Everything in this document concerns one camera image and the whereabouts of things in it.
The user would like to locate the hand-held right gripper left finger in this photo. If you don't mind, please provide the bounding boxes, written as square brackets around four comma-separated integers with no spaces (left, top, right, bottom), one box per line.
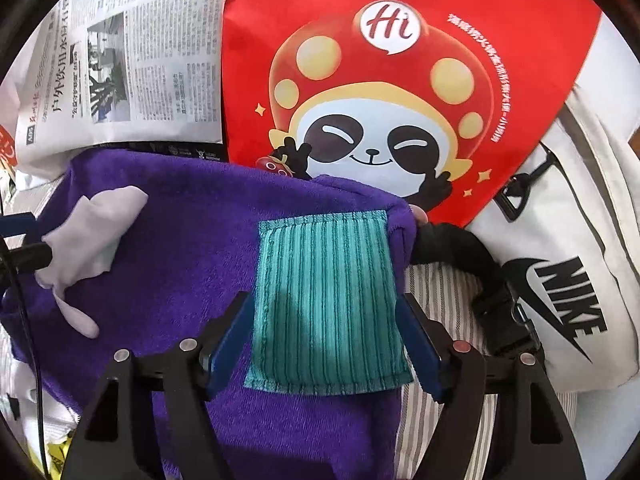
[60,291,261,480]

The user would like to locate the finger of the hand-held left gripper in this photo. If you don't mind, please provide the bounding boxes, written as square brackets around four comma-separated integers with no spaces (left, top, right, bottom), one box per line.
[0,213,37,235]
[0,242,53,273]

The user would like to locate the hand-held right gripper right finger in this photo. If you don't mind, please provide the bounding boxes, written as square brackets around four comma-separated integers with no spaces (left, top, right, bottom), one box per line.
[395,292,588,480]

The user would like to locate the white glove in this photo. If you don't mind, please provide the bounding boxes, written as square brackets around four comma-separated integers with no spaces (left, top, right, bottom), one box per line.
[40,185,150,338]

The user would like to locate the teal striped cloth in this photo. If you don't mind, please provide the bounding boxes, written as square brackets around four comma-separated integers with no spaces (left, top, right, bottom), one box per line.
[243,210,415,395]

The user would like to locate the purple towel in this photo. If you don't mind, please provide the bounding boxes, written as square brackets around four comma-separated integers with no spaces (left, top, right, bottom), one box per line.
[0,147,418,480]

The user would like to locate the newspaper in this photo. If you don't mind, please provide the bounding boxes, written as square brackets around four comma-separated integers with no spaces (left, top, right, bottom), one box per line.
[14,0,236,181]

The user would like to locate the red panda print paper bag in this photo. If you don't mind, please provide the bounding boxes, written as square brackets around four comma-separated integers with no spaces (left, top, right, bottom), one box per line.
[220,0,603,228]

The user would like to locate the black cable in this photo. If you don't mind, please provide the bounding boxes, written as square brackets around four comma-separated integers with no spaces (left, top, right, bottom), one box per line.
[0,237,51,478]

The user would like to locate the white waist bag black strap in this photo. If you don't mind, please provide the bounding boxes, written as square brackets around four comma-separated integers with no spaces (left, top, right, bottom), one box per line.
[412,82,640,392]

